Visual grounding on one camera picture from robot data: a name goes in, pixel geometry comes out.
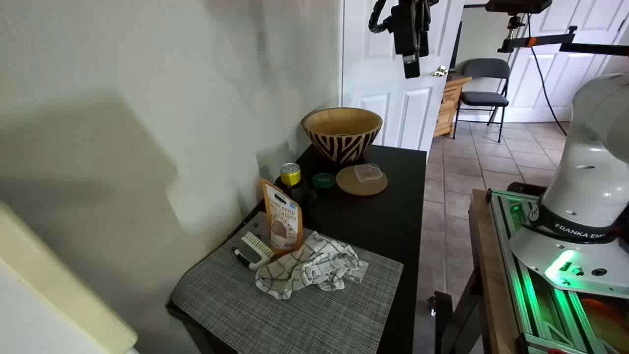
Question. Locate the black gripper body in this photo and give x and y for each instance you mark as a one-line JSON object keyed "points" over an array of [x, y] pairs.
{"points": [[410, 32]]}

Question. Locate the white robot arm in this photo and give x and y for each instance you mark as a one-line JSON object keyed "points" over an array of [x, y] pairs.
{"points": [[569, 233]]}

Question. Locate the zebra patterned wooden bowl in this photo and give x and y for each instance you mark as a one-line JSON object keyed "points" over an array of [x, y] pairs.
{"points": [[343, 135]]}

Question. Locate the white panel door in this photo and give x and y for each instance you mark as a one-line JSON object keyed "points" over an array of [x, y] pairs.
{"points": [[374, 80]]}

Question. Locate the black folding chair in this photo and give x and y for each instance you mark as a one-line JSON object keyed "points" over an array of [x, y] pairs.
{"points": [[494, 72]]}

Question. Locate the clear plastic square lid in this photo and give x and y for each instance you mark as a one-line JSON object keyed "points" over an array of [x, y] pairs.
{"points": [[369, 172]]}

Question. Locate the round cork trivet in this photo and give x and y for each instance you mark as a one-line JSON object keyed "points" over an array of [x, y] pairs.
{"points": [[349, 184]]}

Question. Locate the round green lid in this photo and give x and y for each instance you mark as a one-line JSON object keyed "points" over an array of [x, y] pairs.
{"points": [[323, 180]]}

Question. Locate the dark jar with yellow lid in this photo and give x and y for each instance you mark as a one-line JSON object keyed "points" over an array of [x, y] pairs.
{"points": [[290, 174]]}

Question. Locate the orange snack pouch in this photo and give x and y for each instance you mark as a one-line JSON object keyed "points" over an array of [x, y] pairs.
{"points": [[286, 219]]}

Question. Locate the white checkered cloth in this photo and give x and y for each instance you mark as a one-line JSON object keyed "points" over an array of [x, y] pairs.
{"points": [[319, 262]]}

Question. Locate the white brush block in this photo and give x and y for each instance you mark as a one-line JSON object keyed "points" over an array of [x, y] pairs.
{"points": [[253, 251]]}

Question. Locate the grey woven placemat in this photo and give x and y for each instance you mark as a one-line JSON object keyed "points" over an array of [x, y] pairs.
{"points": [[219, 296]]}

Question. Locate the black camera on boom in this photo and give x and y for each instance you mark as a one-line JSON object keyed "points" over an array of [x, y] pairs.
{"points": [[563, 40]]}

